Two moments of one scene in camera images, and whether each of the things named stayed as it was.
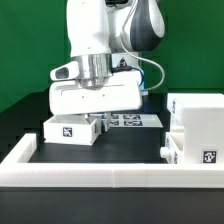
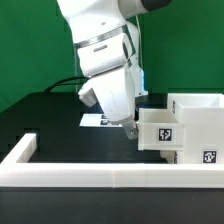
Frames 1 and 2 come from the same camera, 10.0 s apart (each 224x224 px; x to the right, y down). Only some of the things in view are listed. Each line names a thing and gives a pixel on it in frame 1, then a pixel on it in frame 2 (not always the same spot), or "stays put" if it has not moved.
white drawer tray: x=73 y=129 to x=159 y=130
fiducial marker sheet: x=131 y=121 to x=96 y=120
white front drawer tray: x=174 y=149 stays put
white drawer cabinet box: x=200 y=116 stays put
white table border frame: x=16 y=170 stays put
